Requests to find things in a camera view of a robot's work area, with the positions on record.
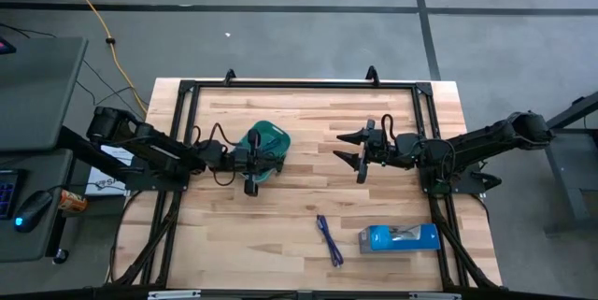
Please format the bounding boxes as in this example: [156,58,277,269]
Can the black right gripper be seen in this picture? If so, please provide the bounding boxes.
[333,120,398,184]

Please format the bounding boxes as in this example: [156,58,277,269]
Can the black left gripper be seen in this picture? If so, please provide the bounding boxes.
[200,128,285,197]

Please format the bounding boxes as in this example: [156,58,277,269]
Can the teal plastic bin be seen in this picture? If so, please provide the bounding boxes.
[233,120,292,185]

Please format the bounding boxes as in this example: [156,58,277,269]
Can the dark blue braided USB cable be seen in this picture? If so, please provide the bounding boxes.
[316,214,346,269]

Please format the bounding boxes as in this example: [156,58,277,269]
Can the blue retail box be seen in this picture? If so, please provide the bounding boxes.
[358,223,442,255]

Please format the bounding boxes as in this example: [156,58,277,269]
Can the white printed paper sheet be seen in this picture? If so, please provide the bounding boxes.
[84,144,137,197]

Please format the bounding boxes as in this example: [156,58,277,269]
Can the orange drink can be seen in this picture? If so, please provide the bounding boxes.
[58,189,89,214]

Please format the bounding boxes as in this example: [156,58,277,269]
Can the grey desk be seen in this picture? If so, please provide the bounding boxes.
[0,36,90,264]

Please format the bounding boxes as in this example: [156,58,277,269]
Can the black computer mouse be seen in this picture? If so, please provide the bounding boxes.
[13,190,54,235]

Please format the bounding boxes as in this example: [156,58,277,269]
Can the black keyboard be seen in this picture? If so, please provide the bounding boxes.
[0,168,22,221]

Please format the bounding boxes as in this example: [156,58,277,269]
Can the dark device with red light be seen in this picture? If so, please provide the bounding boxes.
[0,36,18,56]

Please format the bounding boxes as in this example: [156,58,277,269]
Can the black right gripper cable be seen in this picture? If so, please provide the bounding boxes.
[379,113,397,145]

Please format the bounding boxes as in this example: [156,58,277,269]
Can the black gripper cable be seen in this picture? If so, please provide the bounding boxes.
[379,113,397,145]
[191,121,240,187]

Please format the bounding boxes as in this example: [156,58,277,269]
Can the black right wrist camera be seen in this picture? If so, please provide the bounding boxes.
[395,132,425,158]

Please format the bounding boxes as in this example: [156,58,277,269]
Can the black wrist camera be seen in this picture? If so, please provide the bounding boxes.
[395,132,425,158]
[201,139,227,166]

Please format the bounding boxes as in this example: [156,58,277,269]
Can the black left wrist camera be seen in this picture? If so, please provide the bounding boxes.
[201,139,227,166]

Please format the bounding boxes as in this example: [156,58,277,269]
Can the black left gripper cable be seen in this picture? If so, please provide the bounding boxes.
[191,121,240,187]

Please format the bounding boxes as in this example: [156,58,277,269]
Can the black aluminium table frame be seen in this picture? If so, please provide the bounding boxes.
[110,65,504,292]

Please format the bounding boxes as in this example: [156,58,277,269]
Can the silver metal bracket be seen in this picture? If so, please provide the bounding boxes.
[409,292,463,300]
[148,290,202,300]

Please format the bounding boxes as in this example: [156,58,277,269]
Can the yellow extension cord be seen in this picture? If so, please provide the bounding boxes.
[53,0,150,115]

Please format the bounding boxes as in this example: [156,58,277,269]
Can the black side table frame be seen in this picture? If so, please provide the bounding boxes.
[536,90,598,236]

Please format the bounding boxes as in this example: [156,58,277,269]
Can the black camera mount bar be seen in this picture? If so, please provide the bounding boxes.
[0,284,598,300]

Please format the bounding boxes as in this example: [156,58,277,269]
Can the black floor cables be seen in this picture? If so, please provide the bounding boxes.
[0,21,149,121]

